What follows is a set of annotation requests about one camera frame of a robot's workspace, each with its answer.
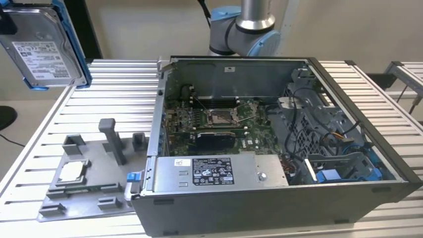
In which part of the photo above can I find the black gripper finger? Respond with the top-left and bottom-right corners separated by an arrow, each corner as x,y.
0,8 -> 17,35

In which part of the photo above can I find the silver hard disk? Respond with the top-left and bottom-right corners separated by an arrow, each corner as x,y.
0,6 -> 83,88

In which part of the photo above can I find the blue disk carrier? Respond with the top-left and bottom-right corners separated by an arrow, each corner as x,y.
23,0 -> 92,92

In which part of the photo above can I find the grey parts rack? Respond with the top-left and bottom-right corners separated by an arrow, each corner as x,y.
36,118 -> 148,223

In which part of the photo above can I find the grey metal disk bay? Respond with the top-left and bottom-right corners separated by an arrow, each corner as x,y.
267,81 -> 398,184

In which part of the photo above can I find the black round chair base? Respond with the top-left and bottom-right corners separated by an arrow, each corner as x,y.
0,105 -> 17,131

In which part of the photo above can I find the silver CPU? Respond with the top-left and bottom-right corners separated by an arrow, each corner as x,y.
57,161 -> 89,183

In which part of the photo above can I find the thin locking lever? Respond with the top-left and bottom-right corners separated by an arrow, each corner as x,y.
193,97 -> 209,112

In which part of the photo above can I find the black RAM slot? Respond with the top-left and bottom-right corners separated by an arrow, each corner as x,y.
193,95 -> 240,106
193,124 -> 245,131

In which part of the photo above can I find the CPU socket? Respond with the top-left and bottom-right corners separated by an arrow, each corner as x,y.
207,109 -> 236,125

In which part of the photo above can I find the black graphics card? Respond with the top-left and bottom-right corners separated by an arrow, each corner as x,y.
195,130 -> 237,150

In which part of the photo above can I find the green motherboard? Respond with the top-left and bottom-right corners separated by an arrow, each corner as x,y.
163,98 -> 284,156

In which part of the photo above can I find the silver power supply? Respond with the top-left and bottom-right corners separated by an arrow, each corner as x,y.
153,155 -> 288,193

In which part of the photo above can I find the open black PC case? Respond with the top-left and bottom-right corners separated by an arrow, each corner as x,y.
131,56 -> 423,238

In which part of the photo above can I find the blue plastic connector block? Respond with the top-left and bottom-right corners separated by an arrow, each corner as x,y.
315,170 -> 344,182

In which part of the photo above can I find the metal slat side table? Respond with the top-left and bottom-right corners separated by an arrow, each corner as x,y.
384,60 -> 423,96

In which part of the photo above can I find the black vertical post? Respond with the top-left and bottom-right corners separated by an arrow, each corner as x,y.
71,0 -> 103,59

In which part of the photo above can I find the black floor cable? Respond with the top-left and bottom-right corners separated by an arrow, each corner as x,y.
0,133 -> 27,147

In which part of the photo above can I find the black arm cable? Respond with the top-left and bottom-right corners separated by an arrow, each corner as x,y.
197,0 -> 212,25

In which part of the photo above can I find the yellow and black wire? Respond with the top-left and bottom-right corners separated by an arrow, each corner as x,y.
323,130 -> 352,144

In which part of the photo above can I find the blue wire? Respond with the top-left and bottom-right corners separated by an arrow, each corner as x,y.
343,142 -> 383,179

